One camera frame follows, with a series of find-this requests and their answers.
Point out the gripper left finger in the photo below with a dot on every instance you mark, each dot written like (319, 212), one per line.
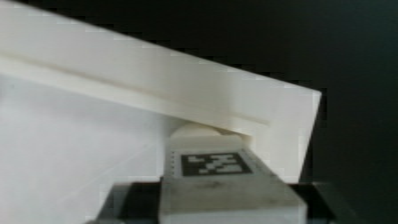
(131, 206)

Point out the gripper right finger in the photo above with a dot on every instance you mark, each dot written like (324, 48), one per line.
(330, 210)

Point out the white table leg with tags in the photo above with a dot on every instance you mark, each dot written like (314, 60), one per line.
(221, 189)

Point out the white square tabletop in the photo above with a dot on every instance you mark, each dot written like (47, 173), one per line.
(99, 93)

